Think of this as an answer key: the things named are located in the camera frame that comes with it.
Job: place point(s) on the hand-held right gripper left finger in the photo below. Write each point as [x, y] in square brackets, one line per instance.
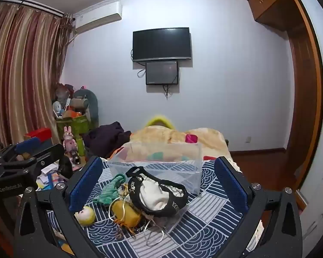
[84, 186]

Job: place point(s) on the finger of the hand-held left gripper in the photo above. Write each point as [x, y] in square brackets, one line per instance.
[49, 153]
[28, 144]

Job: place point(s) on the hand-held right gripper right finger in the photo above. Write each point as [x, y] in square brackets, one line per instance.
[230, 186]

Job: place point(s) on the clear plastic storage box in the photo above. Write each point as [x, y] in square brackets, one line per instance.
[177, 170]

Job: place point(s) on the white underwear with black trim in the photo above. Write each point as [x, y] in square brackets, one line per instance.
[154, 196]

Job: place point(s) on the red box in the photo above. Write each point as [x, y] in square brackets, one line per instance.
[39, 134]

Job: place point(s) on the pink rabbit toy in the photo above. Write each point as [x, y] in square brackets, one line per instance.
[69, 141]

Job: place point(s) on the green knitted cloth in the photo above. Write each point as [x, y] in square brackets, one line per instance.
[110, 190]

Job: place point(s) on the doll head with yellow hood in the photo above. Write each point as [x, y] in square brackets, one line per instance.
[85, 216]

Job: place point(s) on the green bottle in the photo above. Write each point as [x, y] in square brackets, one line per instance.
[80, 146]

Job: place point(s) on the green storage box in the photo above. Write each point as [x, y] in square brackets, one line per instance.
[75, 125]

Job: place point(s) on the yellow pouch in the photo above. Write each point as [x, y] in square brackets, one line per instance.
[124, 211]

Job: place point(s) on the pile of toys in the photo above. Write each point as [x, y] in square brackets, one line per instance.
[62, 102]

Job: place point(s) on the dark purple cloth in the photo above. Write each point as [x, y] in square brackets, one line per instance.
[107, 137]

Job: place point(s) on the grey-green plush toy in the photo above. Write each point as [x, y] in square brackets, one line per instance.
[91, 107]

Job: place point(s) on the red striped curtain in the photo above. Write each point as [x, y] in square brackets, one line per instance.
[21, 72]

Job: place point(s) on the beige fleece blanket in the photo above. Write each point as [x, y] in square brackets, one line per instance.
[161, 137]

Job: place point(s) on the yellow plush toy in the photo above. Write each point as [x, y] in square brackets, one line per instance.
[159, 120]

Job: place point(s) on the white door with stickers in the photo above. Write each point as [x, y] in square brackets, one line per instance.
[321, 113]

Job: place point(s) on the white air conditioner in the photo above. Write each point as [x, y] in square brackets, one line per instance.
[98, 18]

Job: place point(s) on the wooden wardrobe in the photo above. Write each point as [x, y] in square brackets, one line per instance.
[302, 59]

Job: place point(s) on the white wall outlet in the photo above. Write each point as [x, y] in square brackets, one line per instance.
[248, 139]

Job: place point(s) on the small black wall monitor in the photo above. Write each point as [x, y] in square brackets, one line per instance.
[161, 72]

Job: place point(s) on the large black wall television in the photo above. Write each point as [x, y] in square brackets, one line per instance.
[162, 43]

